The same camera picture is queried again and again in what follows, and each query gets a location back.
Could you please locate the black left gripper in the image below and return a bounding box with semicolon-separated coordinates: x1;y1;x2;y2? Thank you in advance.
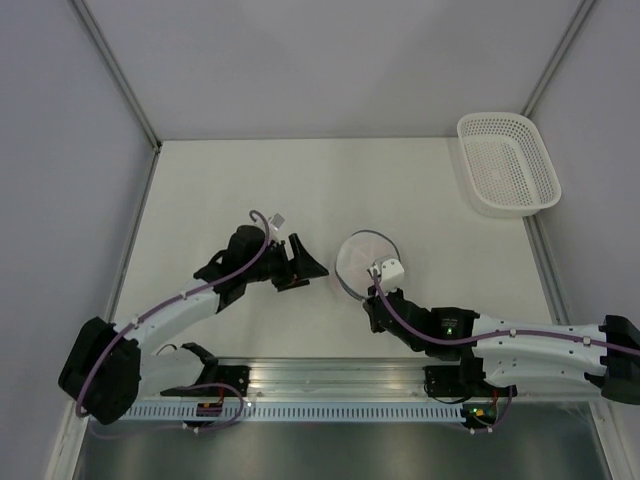
244;234;329;292

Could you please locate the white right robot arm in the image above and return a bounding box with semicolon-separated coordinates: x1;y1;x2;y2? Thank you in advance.
363;288;639;405

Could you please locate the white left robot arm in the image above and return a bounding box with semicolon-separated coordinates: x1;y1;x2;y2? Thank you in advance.
58;225;329;425

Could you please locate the white perforated plastic basket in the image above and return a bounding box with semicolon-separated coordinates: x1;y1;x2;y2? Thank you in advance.
457;112;562;218

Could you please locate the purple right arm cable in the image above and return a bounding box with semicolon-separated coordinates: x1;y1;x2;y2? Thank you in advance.
373;274;640;434

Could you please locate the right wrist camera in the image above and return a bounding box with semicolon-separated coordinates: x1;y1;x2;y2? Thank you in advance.
367;256;405;293

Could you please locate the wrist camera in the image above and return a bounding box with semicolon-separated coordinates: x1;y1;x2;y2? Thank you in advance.
367;256;405;293
268;213;287;243

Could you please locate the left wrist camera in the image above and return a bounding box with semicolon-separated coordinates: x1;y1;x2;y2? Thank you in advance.
268;213;287;243

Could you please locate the aluminium frame rail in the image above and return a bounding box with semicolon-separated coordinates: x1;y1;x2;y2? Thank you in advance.
69;355;615;401

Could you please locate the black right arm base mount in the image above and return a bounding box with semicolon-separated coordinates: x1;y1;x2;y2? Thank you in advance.
423;365;509;404

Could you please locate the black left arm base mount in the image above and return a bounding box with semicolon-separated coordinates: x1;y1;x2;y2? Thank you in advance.
160;342;250;398

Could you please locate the white slotted cable duct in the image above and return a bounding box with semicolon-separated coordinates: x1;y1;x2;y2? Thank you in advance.
123;400;464;423

